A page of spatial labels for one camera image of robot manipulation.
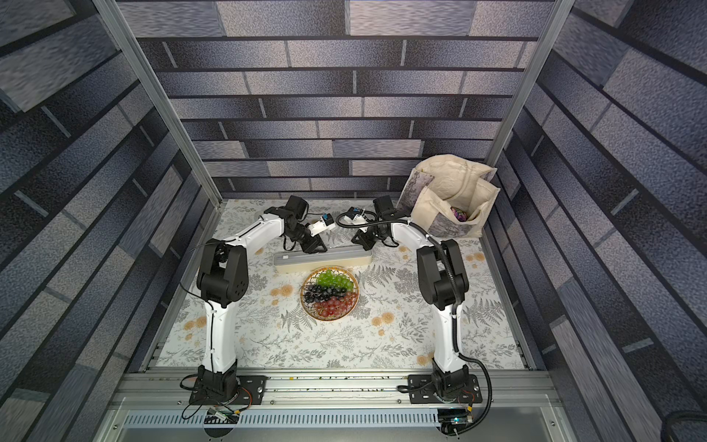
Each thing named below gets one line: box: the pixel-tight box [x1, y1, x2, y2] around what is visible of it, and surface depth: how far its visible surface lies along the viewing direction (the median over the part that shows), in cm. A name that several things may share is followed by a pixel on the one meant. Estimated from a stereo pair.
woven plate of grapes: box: [300, 265, 360, 322], surface depth 90 cm
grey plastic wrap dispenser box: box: [273, 245, 373, 275], surface depth 98 cm
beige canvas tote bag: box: [397, 153, 501, 239], surface depth 97 cm
